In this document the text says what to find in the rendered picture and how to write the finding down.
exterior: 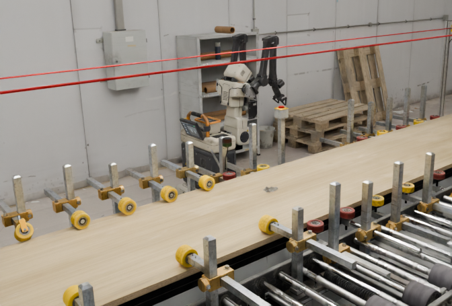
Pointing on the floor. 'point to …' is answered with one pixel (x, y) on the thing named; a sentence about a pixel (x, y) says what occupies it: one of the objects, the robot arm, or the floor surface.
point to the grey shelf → (210, 74)
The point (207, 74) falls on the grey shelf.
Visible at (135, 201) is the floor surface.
